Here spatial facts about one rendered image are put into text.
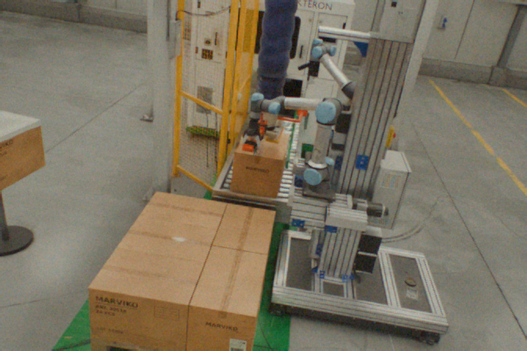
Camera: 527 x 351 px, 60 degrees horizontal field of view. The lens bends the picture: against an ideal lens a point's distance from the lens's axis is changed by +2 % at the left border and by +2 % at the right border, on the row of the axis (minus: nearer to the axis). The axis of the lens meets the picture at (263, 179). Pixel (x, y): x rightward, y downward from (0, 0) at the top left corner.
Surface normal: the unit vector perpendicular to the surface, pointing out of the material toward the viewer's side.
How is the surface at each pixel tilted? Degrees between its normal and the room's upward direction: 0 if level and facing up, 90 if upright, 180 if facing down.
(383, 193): 90
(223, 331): 90
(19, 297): 0
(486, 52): 90
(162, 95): 90
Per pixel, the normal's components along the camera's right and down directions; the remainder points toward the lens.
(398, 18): -0.11, 0.44
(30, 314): 0.12, -0.88
